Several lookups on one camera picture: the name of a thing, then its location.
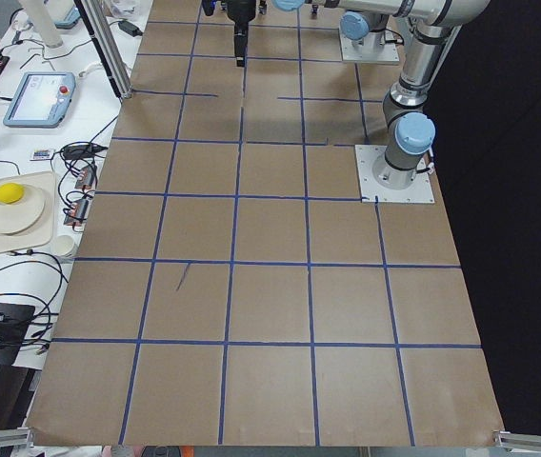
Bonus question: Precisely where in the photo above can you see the white cylinder tube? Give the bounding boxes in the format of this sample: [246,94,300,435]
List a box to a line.
[19,0,63,49]

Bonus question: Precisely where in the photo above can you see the aluminium frame post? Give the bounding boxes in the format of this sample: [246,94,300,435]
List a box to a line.
[74,0,132,100]

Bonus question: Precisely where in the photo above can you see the black power adapter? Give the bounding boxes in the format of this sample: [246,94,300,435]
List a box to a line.
[118,20,143,37]

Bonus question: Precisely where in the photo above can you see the white paper cup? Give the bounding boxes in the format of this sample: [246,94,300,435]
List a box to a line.
[50,235,78,262]

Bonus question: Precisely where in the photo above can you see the blue teach pendant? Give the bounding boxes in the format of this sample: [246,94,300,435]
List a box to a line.
[3,71,76,129]

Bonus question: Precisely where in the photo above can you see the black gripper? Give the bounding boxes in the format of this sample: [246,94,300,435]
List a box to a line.
[227,0,256,67]

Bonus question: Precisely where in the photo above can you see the yellow lemon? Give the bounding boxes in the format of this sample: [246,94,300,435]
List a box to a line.
[0,182,25,205]

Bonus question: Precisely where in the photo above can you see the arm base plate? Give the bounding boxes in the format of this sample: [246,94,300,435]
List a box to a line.
[354,145,435,204]
[339,30,400,65]

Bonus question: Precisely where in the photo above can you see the beige plate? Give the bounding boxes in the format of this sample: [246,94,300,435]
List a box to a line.
[0,186,45,234]

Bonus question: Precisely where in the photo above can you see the yellow push button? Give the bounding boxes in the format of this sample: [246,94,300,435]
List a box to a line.
[258,0,267,14]

